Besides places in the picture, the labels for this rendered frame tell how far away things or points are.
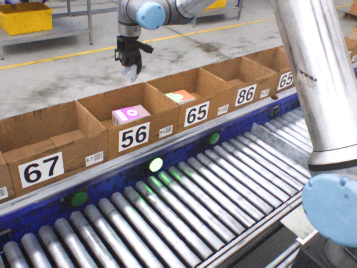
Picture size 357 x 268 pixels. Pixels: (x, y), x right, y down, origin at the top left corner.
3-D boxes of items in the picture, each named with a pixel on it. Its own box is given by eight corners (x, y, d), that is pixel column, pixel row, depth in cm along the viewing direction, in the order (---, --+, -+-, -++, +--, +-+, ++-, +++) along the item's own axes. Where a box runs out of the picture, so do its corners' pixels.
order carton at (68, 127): (16, 199, 123) (7, 164, 113) (-8, 157, 141) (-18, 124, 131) (109, 161, 145) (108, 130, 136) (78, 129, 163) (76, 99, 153)
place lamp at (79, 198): (73, 210, 135) (71, 198, 131) (71, 208, 135) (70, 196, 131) (88, 202, 139) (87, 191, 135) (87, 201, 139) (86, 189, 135)
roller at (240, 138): (307, 192, 167) (311, 185, 165) (232, 141, 198) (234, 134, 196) (313, 188, 170) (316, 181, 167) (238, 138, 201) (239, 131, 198)
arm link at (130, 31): (132, 17, 132) (147, 24, 126) (132, 29, 135) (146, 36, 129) (113, 20, 126) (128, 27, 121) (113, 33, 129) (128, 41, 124)
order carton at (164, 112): (108, 161, 145) (107, 130, 135) (78, 129, 163) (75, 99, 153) (177, 134, 167) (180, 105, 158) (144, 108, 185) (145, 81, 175)
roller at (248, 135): (314, 187, 171) (317, 180, 168) (239, 137, 202) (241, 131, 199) (320, 183, 174) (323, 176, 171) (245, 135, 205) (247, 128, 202)
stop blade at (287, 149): (316, 177, 175) (322, 164, 170) (250, 134, 202) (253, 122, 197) (316, 177, 175) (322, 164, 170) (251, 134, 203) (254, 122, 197)
